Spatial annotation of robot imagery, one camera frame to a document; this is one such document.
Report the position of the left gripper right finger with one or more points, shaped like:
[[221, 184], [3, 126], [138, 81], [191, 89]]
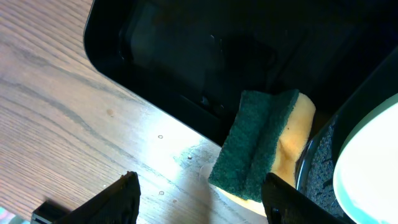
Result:
[[283, 204]]

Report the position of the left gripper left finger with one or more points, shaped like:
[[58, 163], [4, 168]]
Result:
[[118, 203]]

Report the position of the green and yellow sponge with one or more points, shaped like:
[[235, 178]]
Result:
[[269, 134]]

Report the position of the light blue plate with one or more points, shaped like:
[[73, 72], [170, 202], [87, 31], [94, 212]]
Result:
[[365, 175]]

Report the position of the black round tray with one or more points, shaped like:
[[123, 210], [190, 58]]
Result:
[[315, 168]]

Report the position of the black rectangular tray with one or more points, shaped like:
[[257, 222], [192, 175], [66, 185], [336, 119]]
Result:
[[193, 58]]

